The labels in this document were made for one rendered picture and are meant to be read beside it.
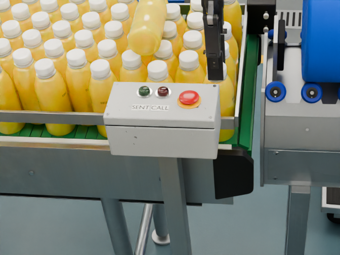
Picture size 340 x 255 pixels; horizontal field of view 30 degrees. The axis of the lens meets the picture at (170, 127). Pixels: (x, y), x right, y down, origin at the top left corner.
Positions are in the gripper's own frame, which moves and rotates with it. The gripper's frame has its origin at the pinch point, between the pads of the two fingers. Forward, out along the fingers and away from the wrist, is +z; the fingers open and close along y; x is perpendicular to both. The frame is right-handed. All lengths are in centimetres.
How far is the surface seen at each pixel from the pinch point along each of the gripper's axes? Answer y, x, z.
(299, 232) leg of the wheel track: 7, -19, 64
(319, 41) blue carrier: 2.6, -19.2, -2.3
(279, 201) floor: 55, -14, 110
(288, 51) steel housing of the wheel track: 24.9, -14.1, 17.3
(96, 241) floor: 33, 50, 110
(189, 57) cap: 2.8, 5.7, 2.1
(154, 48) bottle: 3.0, 12.6, 0.1
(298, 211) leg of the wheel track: 7, -18, 55
